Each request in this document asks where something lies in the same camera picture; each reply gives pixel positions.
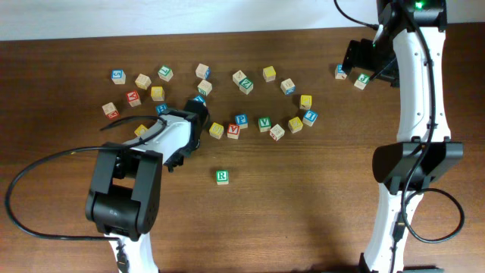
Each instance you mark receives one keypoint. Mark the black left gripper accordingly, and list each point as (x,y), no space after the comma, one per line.
(176,161)

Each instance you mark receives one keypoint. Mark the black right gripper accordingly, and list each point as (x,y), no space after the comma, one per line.
(355,57)

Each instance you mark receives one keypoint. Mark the yellow S block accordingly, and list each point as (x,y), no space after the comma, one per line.
(216,130)

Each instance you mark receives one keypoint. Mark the red A block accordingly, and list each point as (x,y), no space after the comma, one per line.
(233,131)

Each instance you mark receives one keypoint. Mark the green R block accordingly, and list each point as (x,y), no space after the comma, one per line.
(222,177)

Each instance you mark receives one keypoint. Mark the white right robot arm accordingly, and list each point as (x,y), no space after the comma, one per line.
(406,52)

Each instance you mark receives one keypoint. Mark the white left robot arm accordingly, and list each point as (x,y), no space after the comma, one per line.
(124,193)

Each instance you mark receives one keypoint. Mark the blue tilted H block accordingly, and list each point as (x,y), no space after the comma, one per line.
(200,99)

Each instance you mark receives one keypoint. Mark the wooden block green side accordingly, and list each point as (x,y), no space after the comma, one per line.
(204,87)

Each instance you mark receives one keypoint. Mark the green J block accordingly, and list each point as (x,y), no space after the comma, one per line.
(362,81)

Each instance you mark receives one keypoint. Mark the blue block far right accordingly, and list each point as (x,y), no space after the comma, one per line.
(340,74)

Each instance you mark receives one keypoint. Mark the green L block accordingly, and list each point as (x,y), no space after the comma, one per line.
(165,73)

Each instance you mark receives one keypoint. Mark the blue P block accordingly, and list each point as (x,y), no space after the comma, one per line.
(242,121)

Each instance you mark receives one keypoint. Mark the wooden block by Z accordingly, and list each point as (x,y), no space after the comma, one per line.
(238,77)

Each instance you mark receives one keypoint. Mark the green Z block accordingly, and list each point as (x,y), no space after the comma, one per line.
(246,85)

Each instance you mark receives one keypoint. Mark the plain wooden block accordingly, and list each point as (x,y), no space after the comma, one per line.
(143,81)

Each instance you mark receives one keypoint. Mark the red Y block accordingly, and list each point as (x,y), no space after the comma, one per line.
(133,98)

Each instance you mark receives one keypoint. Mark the green V block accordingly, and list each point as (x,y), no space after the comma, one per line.
(264,124)

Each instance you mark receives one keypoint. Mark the blue number five block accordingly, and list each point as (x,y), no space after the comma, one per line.
(118,77)

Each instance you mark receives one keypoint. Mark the wooden block red side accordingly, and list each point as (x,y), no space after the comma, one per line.
(110,111)

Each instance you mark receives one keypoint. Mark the yellow K block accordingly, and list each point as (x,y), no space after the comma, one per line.
(305,102)

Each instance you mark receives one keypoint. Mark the wooden block red trim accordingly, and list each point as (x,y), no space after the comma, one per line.
(276,132)

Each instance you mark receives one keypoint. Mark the blue T block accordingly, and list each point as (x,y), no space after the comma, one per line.
(309,118)

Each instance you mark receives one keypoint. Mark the wooden shell block blue side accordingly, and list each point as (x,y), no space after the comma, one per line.
(288,87)

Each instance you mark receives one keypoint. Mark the yellow G block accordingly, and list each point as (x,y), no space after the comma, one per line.
(295,124)

